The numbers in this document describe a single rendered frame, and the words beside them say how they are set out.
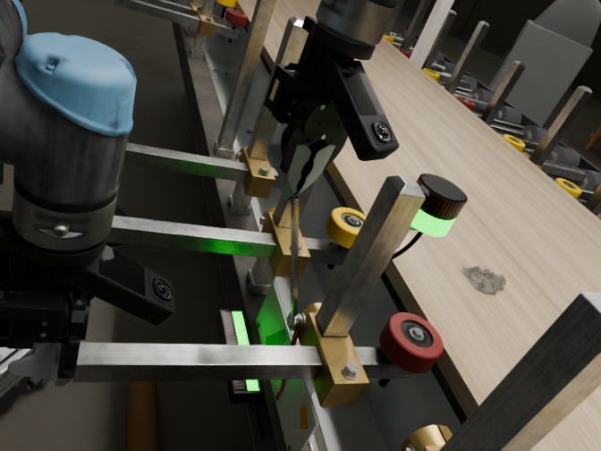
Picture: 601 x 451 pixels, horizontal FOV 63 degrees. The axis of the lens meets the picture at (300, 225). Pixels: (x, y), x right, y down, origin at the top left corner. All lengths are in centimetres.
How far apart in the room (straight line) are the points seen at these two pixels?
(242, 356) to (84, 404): 101
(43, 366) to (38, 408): 101
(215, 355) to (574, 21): 637
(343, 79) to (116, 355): 38
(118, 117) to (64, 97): 4
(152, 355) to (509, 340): 51
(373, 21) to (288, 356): 39
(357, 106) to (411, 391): 51
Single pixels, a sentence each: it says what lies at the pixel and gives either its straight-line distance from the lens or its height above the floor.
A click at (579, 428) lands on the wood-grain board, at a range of 76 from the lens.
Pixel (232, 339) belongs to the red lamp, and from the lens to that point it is 83.
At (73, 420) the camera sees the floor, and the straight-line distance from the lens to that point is 154.
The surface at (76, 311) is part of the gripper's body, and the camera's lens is 48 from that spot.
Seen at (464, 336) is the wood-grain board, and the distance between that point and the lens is 75.
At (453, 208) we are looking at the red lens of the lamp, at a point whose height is 110.
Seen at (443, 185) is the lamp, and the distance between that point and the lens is 58.
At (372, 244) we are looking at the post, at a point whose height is 103.
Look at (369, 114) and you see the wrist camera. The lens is 53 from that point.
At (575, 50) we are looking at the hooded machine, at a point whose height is 100.
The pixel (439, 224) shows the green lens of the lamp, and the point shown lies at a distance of 57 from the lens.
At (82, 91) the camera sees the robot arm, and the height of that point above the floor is 117.
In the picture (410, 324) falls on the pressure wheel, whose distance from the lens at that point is 69.
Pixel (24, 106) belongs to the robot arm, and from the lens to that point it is 37.
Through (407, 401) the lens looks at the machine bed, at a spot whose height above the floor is 72.
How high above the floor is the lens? 131
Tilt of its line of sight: 32 degrees down
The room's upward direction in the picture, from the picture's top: 23 degrees clockwise
